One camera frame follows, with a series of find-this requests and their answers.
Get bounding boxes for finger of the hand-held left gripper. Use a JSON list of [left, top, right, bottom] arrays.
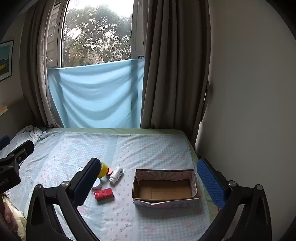
[[0, 135, 11, 151], [6, 140, 35, 165]]

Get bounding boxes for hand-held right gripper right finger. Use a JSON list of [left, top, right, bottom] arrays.
[[196, 158, 272, 241]]

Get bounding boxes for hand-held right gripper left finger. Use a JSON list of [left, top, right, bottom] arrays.
[[26, 158, 102, 241]]

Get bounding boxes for red carton box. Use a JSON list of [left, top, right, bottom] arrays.
[[93, 188, 115, 204]]

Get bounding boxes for yellow jar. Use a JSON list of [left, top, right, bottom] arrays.
[[98, 162, 109, 178]]

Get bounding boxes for white pill bottle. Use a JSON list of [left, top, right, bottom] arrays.
[[109, 166, 123, 184]]

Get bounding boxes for cardboard box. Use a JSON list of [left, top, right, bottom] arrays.
[[132, 168, 201, 207]]

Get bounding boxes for person's left hand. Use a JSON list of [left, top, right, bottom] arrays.
[[0, 201, 19, 232]]

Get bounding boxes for crumpled light blanket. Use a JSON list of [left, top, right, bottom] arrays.
[[0, 125, 50, 163]]

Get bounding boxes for pale yellow cloth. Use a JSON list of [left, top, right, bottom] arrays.
[[5, 197, 27, 240]]

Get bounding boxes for grey-brown curtain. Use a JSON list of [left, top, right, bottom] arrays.
[[140, 0, 212, 142], [20, 0, 70, 128]]

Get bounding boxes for light blue hanging cloth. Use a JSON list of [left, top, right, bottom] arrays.
[[47, 58, 146, 128]]

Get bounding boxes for trees outside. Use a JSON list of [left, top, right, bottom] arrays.
[[62, 5, 133, 67]]

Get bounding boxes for window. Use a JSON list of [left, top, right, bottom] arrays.
[[46, 0, 146, 69]]

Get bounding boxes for wall poster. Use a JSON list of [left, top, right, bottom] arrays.
[[0, 40, 14, 81]]

